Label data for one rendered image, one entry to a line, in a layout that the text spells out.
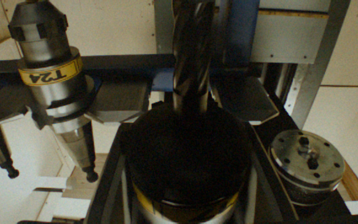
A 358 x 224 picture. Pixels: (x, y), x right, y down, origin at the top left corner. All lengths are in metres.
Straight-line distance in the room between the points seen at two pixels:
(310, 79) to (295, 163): 0.60
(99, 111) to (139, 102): 0.03
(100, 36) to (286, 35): 0.87
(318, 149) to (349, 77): 1.15
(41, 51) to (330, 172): 0.49
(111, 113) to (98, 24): 1.05
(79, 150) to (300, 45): 0.79
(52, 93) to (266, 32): 0.71
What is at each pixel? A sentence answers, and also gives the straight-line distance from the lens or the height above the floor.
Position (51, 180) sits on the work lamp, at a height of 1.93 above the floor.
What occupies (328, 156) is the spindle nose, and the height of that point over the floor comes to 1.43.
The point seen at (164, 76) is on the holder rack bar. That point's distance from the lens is 0.23.
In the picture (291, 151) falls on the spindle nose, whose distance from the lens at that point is 0.50.
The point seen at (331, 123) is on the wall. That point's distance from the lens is 1.84.
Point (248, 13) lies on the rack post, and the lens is 0.22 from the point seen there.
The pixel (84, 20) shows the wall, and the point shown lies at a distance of 1.24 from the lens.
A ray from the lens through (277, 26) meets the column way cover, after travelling 0.81.
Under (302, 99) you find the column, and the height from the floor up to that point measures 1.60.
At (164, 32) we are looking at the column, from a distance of 0.80.
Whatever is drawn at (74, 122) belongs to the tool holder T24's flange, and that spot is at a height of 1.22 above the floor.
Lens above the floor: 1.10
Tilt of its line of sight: 36 degrees up
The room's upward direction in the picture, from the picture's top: 180 degrees clockwise
